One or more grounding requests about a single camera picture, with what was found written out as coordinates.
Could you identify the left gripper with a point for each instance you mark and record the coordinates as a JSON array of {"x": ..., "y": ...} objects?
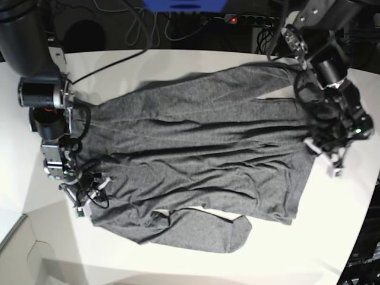
[{"x": 333, "y": 152}]

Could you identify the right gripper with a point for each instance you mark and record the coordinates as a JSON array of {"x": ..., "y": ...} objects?
[{"x": 88, "y": 189}]

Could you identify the grey t-shirt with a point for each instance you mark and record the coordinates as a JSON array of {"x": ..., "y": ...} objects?
[{"x": 190, "y": 161}]

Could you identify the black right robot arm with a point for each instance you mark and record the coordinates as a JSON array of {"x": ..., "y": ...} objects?
[{"x": 44, "y": 88}]

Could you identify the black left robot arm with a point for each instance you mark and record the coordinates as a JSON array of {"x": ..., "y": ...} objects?
[{"x": 309, "y": 33}]

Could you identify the white power strip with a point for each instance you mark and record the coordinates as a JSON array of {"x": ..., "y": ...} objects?
[{"x": 251, "y": 20}]

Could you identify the blue box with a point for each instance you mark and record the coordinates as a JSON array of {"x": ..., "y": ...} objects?
[{"x": 185, "y": 5}]

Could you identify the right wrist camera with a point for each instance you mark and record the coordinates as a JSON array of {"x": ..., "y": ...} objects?
[{"x": 82, "y": 212}]

